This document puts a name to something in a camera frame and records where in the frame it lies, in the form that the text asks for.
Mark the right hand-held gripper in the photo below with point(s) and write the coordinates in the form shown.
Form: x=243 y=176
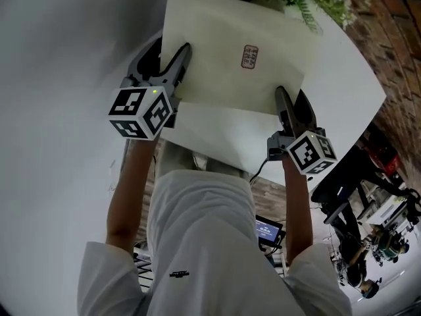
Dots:
x=309 y=151

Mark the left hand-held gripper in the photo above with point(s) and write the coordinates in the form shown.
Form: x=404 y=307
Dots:
x=141 y=110

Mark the cream item red stamp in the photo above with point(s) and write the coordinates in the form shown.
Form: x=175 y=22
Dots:
x=230 y=28

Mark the person's left forearm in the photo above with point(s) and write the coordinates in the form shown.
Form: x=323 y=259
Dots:
x=131 y=193

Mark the person's right forearm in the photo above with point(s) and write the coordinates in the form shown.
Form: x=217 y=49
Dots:
x=297 y=216

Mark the white table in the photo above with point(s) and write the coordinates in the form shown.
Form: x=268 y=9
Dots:
x=345 y=87

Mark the black equipment stand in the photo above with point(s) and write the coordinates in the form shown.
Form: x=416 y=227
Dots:
x=345 y=183

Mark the person's grey trousers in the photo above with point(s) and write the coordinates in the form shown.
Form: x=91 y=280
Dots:
x=177 y=158

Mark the red box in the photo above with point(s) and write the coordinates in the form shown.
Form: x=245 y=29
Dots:
x=386 y=158

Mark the white flowers with green leaves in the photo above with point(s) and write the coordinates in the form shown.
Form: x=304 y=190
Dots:
x=309 y=2

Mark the black tablet with lit screen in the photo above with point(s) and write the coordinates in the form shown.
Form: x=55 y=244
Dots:
x=268 y=230

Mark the white equipment box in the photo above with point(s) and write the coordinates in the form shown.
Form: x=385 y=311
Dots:
x=386 y=211

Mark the person's white shirt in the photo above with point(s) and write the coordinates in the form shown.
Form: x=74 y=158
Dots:
x=204 y=249

